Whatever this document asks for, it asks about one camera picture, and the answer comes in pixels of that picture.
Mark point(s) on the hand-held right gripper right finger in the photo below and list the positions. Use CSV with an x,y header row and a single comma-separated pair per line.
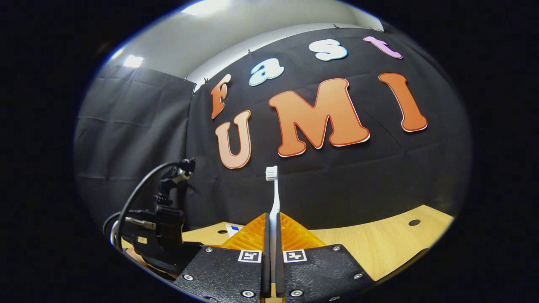
x,y
280,275

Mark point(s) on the black backdrop cloth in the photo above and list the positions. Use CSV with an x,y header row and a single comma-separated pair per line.
x,y
337,181

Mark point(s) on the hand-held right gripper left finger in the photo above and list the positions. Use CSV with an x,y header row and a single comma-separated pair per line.
x,y
265,273

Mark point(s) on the light blue toothbrush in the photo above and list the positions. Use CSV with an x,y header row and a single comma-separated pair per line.
x,y
276,202

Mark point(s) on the white toothpaste tube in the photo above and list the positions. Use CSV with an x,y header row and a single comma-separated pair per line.
x,y
233,230

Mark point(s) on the ceiling light panel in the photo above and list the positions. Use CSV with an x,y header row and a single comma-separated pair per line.
x,y
206,6
133,61

